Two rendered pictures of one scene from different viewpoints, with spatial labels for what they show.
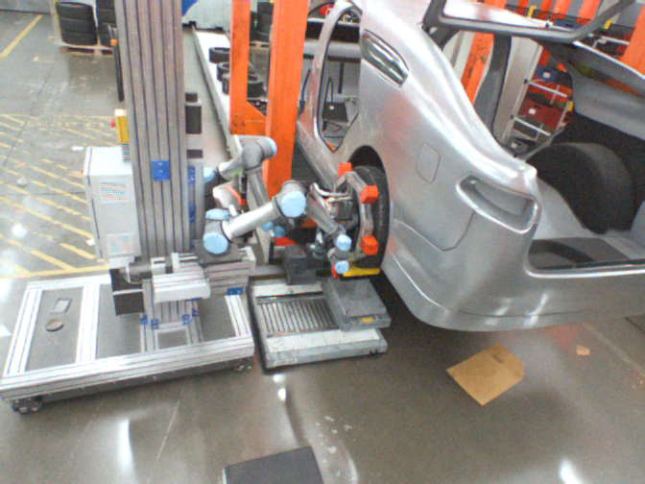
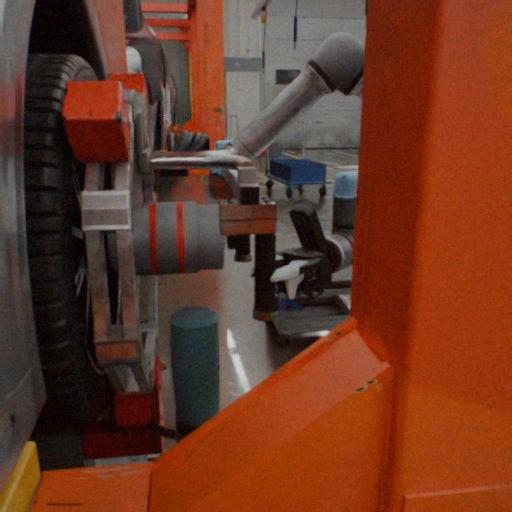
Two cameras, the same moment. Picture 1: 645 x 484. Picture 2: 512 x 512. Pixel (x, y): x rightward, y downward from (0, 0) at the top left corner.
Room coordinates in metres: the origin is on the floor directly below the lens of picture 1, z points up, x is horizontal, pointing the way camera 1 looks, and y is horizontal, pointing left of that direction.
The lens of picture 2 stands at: (3.29, 0.30, 1.09)
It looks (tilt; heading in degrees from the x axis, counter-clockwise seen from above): 16 degrees down; 194
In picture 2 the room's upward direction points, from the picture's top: straight up
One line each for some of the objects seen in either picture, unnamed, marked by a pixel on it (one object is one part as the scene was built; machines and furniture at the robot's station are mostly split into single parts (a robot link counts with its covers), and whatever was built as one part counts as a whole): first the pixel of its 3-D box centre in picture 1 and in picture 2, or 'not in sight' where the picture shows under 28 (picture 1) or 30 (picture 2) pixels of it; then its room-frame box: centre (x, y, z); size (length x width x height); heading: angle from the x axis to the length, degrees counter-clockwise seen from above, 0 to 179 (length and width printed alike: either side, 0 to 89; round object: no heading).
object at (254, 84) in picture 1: (243, 84); not in sight; (7.15, 1.63, 0.39); 0.66 x 0.66 x 0.24
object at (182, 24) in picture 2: not in sight; (123, 29); (-6.33, -4.72, 2.55); 2.58 x 0.12 x 0.40; 112
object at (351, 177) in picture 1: (349, 218); (131, 239); (2.43, -0.16, 0.85); 0.54 x 0.07 x 0.54; 22
